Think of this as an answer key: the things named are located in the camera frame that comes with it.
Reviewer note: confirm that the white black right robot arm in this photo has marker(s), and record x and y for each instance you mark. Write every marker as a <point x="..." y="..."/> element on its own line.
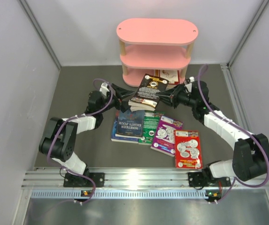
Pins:
<point x="250" y="152"/>

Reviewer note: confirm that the pink three-tier shelf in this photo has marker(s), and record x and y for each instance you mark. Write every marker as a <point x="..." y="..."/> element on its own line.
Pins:
<point x="151" y="44"/>

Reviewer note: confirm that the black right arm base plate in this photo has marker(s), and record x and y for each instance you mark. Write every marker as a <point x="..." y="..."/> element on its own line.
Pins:
<point x="198" y="180"/>

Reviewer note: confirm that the dark blue Nineteen Eighty-Four book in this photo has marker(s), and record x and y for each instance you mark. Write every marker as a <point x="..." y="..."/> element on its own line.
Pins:
<point x="130" y="124"/>

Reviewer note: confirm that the purple cartoon paperback book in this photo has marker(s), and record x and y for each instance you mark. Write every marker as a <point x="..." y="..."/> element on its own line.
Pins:
<point x="164" y="140"/>

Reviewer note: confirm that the blue bottom book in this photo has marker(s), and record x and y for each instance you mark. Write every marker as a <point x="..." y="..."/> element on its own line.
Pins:
<point x="115" y="138"/>

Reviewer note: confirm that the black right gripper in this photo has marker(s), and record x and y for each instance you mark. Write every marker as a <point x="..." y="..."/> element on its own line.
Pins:
<point x="174" y="95"/>

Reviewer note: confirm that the dark red cream book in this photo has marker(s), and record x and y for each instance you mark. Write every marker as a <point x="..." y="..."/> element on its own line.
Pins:
<point x="171" y="76"/>

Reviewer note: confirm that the light teal paperback book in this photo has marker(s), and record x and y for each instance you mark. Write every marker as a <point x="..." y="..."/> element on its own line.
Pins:
<point x="157" y="73"/>

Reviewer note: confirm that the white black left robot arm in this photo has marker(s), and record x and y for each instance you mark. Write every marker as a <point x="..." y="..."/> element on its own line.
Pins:
<point x="59" y="137"/>

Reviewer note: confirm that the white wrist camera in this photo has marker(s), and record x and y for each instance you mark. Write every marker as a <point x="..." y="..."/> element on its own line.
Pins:
<point x="104" y="88"/>
<point x="188" y="81"/>

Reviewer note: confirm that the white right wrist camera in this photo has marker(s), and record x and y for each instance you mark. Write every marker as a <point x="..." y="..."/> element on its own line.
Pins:
<point x="188" y="81"/>

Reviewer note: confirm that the red cartoon paperback book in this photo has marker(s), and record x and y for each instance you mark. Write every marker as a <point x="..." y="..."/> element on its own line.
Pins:
<point x="188" y="150"/>

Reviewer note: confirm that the aluminium mounting rail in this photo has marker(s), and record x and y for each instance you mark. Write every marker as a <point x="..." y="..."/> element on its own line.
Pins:
<point x="115" y="178"/>

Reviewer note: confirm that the perforated metal cable tray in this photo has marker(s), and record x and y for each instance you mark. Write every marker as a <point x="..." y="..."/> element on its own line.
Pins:
<point x="123" y="194"/>

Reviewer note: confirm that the green paperback book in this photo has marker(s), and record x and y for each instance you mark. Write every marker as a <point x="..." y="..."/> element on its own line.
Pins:
<point x="151" y="121"/>

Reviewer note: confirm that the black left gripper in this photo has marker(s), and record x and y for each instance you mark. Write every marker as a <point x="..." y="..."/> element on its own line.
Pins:
<point x="116" y="95"/>

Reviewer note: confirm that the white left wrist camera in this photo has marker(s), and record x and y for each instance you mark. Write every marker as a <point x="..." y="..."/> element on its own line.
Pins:
<point x="104" y="88"/>

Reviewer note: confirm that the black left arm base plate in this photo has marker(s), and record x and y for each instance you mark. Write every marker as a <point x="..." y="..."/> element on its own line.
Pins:
<point x="72" y="181"/>

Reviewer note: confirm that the black Treehouse paperback book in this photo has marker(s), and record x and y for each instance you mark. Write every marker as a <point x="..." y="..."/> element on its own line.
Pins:
<point x="146" y="97"/>

